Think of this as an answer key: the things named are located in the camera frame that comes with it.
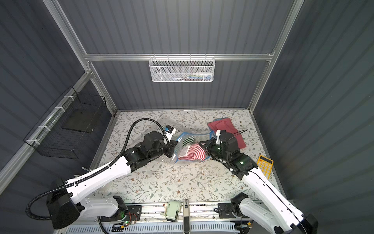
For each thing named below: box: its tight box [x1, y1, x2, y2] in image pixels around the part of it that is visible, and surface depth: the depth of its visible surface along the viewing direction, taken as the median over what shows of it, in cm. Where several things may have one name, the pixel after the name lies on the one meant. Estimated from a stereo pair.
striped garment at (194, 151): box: [178, 142, 206, 161], surface depth 75 cm
